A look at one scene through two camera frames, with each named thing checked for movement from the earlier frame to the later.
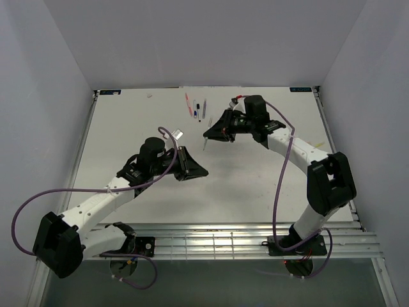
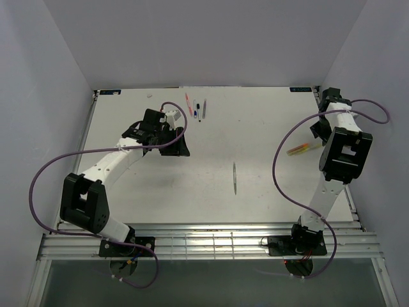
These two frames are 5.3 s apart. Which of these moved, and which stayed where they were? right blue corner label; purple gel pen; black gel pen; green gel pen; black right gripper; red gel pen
Moved: black right gripper; green gel pen
Stayed: purple gel pen; right blue corner label; black gel pen; red gel pen
